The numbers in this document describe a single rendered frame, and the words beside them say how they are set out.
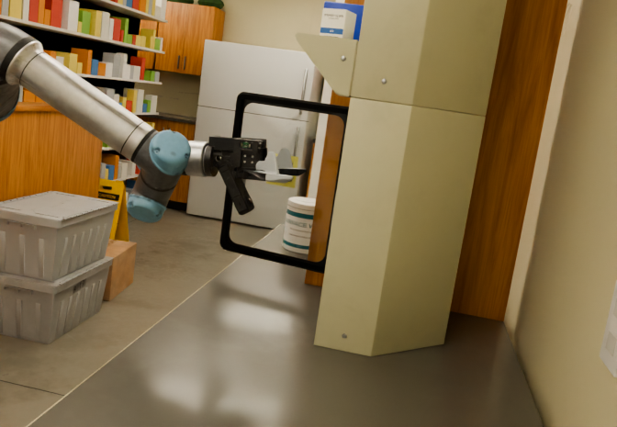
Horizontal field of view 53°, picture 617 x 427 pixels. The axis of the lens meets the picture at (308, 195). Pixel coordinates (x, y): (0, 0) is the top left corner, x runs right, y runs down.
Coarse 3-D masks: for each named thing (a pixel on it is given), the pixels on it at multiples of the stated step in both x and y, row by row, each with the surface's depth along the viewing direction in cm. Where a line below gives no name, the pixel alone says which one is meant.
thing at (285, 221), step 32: (256, 128) 149; (288, 128) 146; (320, 128) 144; (320, 160) 144; (256, 192) 151; (288, 192) 148; (320, 192) 145; (256, 224) 152; (288, 224) 149; (320, 224) 146; (320, 256) 147
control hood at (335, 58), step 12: (300, 36) 110; (312, 36) 109; (324, 36) 109; (312, 48) 110; (324, 48) 109; (336, 48) 109; (348, 48) 108; (312, 60) 110; (324, 60) 110; (336, 60) 109; (348, 60) 109; (324, 72) 110; (336, 72) 109; (348, 72) 109; (336, 84) 110; (348, 84) 109; (348, 96) 110
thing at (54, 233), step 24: (48, 192) 350; (0, 216) 299; (24, 216) 296; (48, 216) 298; (72, 216) 303; (96, 216) 328; (0, 240) 303; (24, 240) 300; (48, 240) 298; (72, 240) 312; (96, 240) 337; (0, 264) 306; (24, 264) 303; (48, 264) 301; (72, 264) 318
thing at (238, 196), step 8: (224, 168) 129; (224, 176) 129; (232, 176) 129; (232, 184) 129; (240, 184) 130; (232, 192) 129; (240, 192) 129; (232, 200) 129; (240, 200) 129; (248, 200) 130; (240, 208) 129; (248, 208) 129
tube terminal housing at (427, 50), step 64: (384, 0) 106; (448, 0) 107; (384, 64) 108; (448, 64) 111; (384, 128) 109; (448, 128) 114; (384, 192) 111; (448, 192) 118; (384, 256) 112; (448, 256) 122; (320, 320) 116; (384, 320) 115
